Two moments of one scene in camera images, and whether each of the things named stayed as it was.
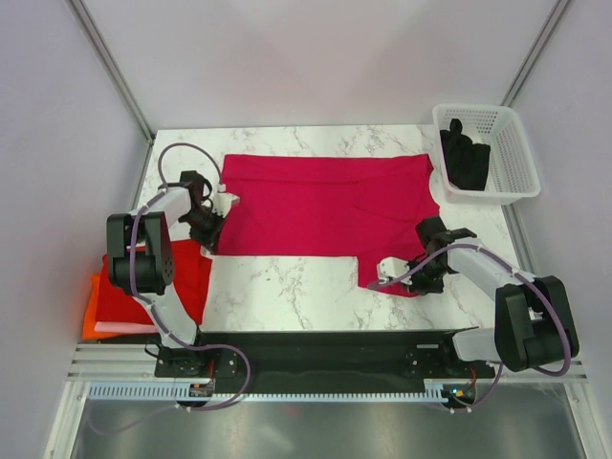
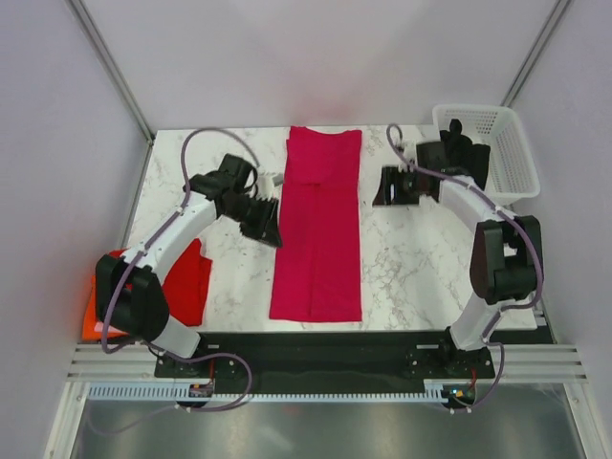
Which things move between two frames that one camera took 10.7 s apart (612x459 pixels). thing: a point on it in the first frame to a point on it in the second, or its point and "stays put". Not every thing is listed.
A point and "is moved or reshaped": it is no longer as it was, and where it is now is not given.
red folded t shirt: (191, 267) stays put
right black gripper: (436, 288) to (392, 179)
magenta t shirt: (364, 206) is moved or reshaped
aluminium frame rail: (125, 362) stays put
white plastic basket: (511, 174) stays put
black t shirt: (466, 163) stays put
